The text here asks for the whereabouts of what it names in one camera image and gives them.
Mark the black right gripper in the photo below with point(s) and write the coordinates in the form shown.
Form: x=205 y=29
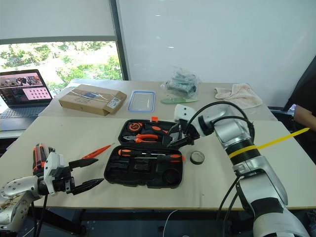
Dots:
x=188 y=132

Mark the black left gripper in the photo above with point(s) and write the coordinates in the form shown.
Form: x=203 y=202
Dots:
x=63 y=181

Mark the red tester screwdriver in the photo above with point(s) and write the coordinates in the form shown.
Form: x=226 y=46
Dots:
x=98 y=150

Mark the black tape roll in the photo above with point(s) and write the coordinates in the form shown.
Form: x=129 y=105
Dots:
x=197 y=161

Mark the black plastic tool case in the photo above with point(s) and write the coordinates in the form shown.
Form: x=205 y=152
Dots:
x=123 y=172

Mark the orange black bit holder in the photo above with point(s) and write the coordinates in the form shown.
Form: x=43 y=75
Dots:
x=39 y=158

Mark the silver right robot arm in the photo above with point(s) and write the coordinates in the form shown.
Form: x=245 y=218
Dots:
x=259 y=172

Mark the person bare forearm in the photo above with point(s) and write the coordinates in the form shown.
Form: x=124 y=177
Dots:
x=304 y=117

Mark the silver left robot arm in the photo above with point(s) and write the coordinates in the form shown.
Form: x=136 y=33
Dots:
x=17 y=187

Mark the orange case latch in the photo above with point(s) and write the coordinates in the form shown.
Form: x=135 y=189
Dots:
x=154 y=119

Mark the orange black screwdriver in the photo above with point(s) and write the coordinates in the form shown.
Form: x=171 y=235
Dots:
x=126 y=152
x=172 y=158

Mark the orange black utility knife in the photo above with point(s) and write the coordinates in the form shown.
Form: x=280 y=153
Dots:
x=155 y=128

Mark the flat green plastic piece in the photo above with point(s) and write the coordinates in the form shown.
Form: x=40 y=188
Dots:
x=177 y=100

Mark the orange black tape measure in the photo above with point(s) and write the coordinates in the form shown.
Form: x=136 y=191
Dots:
x=134 y=127

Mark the clear lid with blue rim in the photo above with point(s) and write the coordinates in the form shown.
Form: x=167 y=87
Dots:
x=141 y=101

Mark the clear plastic bag with parts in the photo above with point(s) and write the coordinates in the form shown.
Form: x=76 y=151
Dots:
x=182 y=85

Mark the brown cardboard box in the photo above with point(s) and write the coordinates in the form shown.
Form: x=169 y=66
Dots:
x=86 y=101

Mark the pink towel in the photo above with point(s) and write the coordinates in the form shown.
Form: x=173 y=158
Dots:
x=242 y=96

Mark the open laptop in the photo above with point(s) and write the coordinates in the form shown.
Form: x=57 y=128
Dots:
x=22 y=93

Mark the seated person in black shirt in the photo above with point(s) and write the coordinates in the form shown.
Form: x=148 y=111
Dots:
x=306 y=96

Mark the white roller blind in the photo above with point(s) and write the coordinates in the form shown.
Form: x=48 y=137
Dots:
x=49 y=19

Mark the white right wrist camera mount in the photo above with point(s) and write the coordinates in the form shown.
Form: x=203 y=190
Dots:
x=182 y=111

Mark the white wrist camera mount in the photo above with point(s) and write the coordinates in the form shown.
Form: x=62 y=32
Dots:
x=53 y=163
x=182 y=111

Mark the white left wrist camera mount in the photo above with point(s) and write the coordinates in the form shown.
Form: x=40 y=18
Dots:
x=53 y=163

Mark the dark window frame post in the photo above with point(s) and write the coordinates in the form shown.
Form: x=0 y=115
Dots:
x=121 y=49

